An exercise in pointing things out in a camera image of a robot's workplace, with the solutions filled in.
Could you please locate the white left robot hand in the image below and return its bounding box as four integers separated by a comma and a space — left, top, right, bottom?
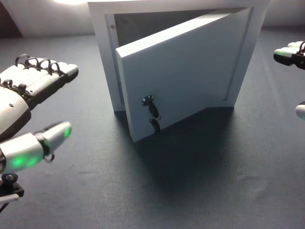
0, 54, 79, 175

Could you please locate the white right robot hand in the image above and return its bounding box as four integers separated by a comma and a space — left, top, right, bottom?
273, 41, 305, 124

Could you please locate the white cabinet door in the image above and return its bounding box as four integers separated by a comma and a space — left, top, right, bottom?
115, 8, 250, 143

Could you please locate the white cabinet frame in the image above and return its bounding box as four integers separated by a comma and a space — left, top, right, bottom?
87, 0, 269, 113

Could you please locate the grey table cloth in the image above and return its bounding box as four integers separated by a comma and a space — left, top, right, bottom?
0, 25, 305, 229

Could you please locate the black key in lock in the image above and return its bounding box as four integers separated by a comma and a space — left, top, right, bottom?
147, 101, 162, 120

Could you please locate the black hanging key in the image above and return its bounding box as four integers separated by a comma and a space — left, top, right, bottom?
149, 118, 162, 133

